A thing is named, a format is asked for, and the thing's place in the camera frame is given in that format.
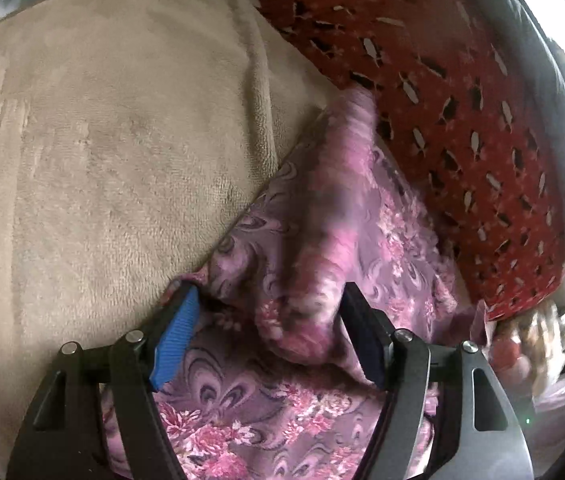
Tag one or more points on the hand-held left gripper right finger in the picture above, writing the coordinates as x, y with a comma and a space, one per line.
368, 345

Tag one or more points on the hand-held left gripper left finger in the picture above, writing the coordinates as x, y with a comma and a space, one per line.
178, 331

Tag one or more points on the purple floral garment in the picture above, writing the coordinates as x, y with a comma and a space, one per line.
312, 210

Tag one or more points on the blurred pale object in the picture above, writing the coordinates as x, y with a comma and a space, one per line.
537, 345

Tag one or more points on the beige fleece blanket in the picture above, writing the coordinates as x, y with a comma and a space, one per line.
112, 160

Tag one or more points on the grey cushion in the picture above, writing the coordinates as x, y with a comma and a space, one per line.
537, 45

